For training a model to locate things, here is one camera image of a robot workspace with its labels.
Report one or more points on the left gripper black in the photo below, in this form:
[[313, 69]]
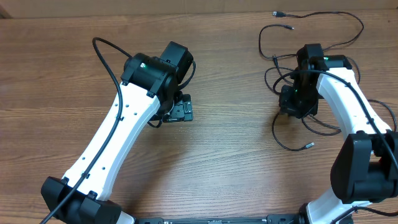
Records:
[[183, 109]]

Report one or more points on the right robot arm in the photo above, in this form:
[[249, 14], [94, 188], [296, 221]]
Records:
[[365, 170]]

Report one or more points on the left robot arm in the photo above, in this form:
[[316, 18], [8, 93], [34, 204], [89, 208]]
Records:
[[149, 92]]

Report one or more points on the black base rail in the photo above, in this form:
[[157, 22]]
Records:
[[270, 219]]

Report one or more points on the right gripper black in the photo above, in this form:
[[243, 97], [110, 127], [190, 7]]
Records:
[[288, 101]]

